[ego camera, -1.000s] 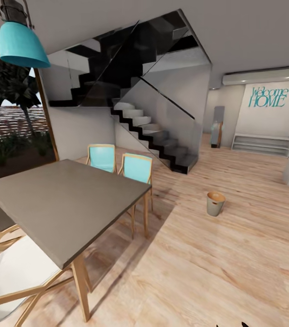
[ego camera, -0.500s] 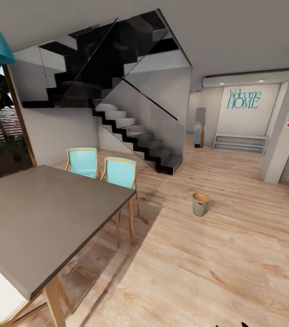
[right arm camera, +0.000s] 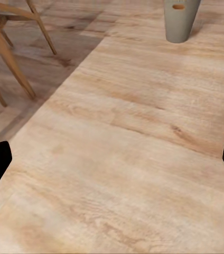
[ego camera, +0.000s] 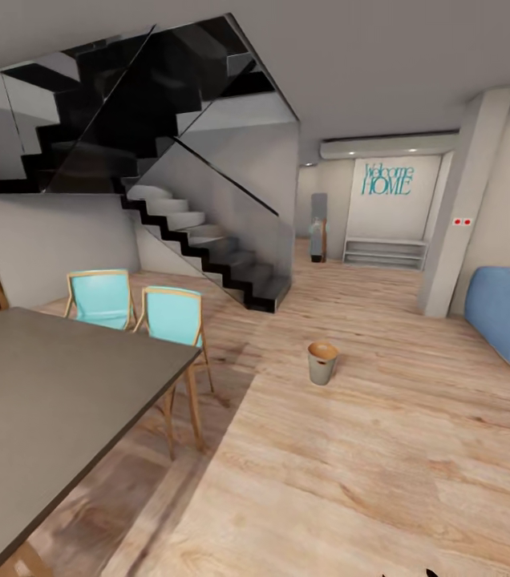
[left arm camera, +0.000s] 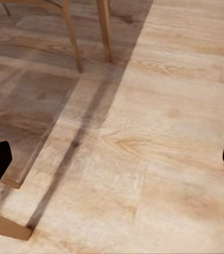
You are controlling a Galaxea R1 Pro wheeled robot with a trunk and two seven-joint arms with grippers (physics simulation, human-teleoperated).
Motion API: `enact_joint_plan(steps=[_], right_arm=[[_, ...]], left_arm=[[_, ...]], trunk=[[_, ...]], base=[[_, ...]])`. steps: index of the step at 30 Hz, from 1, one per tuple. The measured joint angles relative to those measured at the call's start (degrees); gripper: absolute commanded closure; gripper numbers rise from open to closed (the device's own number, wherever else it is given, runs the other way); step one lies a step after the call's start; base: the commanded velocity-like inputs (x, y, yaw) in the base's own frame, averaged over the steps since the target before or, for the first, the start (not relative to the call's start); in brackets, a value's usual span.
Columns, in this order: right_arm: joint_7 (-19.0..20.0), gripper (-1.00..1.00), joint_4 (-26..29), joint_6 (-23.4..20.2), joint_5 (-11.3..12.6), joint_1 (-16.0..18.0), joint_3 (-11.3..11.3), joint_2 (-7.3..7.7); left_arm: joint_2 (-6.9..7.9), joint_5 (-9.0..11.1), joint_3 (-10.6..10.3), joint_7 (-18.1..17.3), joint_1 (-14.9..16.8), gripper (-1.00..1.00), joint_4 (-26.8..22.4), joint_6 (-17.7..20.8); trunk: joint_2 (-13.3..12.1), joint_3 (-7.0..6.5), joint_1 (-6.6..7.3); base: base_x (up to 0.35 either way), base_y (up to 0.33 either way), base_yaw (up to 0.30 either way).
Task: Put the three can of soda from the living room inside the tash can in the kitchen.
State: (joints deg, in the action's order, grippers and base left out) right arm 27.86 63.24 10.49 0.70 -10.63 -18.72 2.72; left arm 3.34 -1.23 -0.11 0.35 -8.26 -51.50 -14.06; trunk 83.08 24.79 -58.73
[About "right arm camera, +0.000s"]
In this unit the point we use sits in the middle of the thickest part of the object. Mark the straight chair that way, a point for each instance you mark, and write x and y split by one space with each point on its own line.
21 15

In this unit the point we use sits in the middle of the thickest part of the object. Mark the trash can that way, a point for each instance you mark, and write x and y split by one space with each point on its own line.
179 16

